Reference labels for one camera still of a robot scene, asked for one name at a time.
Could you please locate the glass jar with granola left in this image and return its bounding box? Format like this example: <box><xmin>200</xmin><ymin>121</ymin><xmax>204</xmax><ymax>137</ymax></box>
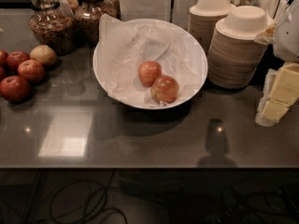
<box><xmin>29</xmin><ymin>0</ymin><xmax>77</xmax><ymax>55</ymax></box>

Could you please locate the red apple in bowl front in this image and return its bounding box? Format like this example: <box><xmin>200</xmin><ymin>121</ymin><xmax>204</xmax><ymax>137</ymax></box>
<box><xmin>150</xmin><ymin>75</ymin><xmax>179</xmax><ymax>103</ymax></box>

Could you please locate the paper bowl stack rear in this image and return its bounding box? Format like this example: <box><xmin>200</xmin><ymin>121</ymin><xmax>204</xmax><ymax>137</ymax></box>
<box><xmin>188</xmin><ymin>0</ymin><xmax>235</xmax><ymax>52</ymax></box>

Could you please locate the red apple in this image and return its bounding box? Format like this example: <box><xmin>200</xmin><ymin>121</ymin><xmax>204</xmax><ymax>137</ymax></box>
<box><xmin>0</xmin><ymin>49</ymin><xmax>8</xmax><ymax>67</ymax></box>
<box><xmin>7</xmin><ymin>50</ymin><xmax>30</xmax><ymax>72</ymax></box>
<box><xmin>138</xmin><ymin>61</ymin><xmax>162</xmax><ymax>87</ymax></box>
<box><xmin>18</xmin><ymin>60</ymin><xmax>46</xmax><ymax>84</ymax></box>
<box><xmin>0</xmin><ymin>76</ymin><xmax>32</xmax><ymax>104</ymax></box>
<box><xmin>0</xmin><ymin>66</ymin><xmax>7</xmax><ymax>82</ymax></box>
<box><xmin>150</xmin><ymin>75</ymin><xmax>179</xmax><ymax>103</ymax></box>

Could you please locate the paper bowl stack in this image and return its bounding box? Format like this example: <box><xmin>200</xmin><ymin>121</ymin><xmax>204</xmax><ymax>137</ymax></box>
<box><xmin>188</xmin><ymin>0</ymin><xmax>235</xmax><ymax>52</ymax></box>
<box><xmin>207</xmin><ymin>6</ymin><xmax>272</xmax><ymax>90</ymax></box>

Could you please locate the white paper liner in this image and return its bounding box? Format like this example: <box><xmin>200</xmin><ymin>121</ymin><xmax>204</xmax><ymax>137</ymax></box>
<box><xmin>98</xmin><ymin>13</ymin><xmax>206</xmax><ymax>108</ymax></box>

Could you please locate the glass jar with granola right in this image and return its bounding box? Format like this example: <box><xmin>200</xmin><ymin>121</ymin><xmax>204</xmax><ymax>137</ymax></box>
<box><xmin>75</xmin><ymin>0</ymin><xmax>117</xmax><ymax>45</ymax></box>

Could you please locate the white bowl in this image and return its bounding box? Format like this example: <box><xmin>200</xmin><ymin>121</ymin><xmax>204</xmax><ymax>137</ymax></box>
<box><xmin>93</xmin><ymin>18</ymin><xmax>208</xmax><ymax>111</ymax></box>

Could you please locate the black cable under table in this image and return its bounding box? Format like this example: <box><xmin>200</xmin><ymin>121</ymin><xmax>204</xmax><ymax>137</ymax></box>
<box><xmin>18</xmin><ymin>169</ymin><xmax>129</xmax><ymax>224</ymax></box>

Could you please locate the glass jar with granola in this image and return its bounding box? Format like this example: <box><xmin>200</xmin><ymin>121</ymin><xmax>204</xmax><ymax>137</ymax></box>
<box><xmin>29</xmin><ymin>0</ymin><xmax>77</xmax><ymax>55</ymax></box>
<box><xmin>75</xmin><ymin>0</ymin><xmax>117</xmax><ymax>45</ymax></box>

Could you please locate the yellowish apple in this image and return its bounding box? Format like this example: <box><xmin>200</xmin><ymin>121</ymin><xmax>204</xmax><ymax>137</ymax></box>
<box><xmin>30</xmin><ymin>45</ymin><xmax>57</xmax><ymax>67</ymax></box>

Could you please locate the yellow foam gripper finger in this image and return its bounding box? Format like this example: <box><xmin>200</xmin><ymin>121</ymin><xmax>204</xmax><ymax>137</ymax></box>
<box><xmin>262</xmin><ymin>100</ymin><xmax>289</xmax><ymax>122</ymax></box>

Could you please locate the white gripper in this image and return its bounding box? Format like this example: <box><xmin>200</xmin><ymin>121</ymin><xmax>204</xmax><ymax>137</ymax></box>
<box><xmin>254</xmin><ymin>0</ymin><xmax>299</xmax><ymax>107</ymax></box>

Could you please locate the paper bowl stack front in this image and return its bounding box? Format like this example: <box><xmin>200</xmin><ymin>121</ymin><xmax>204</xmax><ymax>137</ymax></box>
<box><xmin>207</xmin><ymin>6</ymin><xmax>272</xmax><ymax>90</ymax></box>

